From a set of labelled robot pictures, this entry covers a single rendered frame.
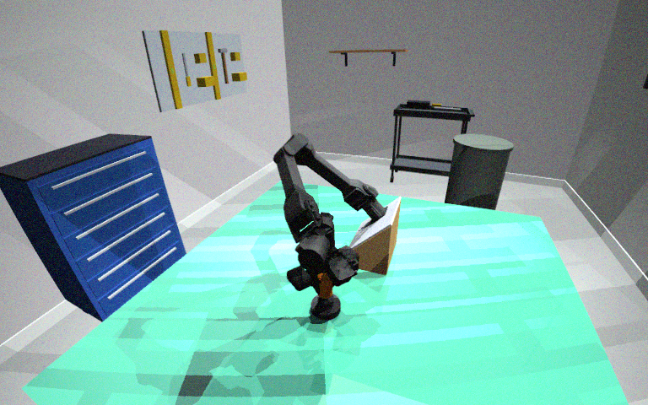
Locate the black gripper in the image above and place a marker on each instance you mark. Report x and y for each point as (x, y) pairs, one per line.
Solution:
(303, 279)

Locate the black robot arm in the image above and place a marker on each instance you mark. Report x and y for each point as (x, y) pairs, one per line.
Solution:
(300, 209)

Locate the orange knob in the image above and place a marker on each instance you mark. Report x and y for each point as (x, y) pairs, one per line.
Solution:
(325, 286)

